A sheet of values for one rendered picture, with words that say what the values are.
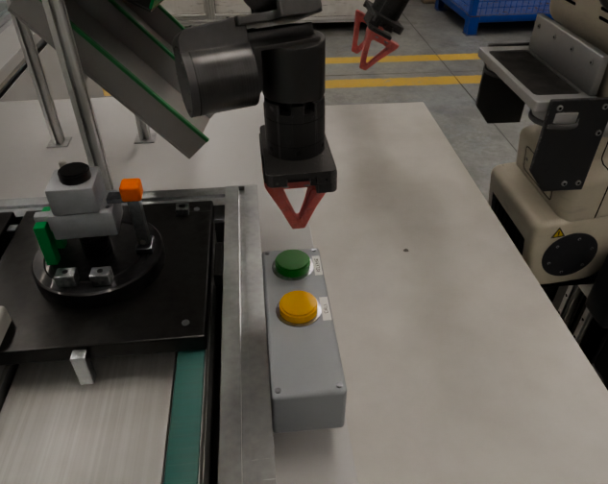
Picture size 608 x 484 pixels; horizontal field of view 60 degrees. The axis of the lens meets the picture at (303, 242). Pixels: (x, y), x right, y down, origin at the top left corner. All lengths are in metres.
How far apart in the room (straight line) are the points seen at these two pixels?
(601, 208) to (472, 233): 0.29
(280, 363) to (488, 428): 0.24
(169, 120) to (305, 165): 0.31
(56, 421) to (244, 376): 0.19
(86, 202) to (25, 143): 0.66
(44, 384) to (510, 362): 0.52
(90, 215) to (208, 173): 0.45
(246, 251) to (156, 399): 0.20
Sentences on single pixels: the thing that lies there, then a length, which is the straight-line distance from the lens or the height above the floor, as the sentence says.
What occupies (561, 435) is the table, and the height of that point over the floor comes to 0.86.
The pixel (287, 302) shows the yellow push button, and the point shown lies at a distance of 0.55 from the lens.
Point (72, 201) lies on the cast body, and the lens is 0.57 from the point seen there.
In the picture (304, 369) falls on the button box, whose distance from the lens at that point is 0.51.
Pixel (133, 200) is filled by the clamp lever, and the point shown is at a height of 1.06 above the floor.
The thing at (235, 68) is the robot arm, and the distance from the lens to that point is 0.45.
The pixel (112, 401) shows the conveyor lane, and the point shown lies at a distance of 0.57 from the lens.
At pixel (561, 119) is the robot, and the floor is 1.02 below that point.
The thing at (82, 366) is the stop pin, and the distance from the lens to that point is 0.56.
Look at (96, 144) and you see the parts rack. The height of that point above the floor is 1.02.
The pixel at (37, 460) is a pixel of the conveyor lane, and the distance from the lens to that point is 0.56.
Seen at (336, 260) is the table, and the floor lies 0.86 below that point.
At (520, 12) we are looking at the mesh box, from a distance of 5.00.
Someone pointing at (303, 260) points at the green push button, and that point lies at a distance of 0.60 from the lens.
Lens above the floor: 1.36
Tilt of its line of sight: 38 degrees down
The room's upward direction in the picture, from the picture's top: straight up
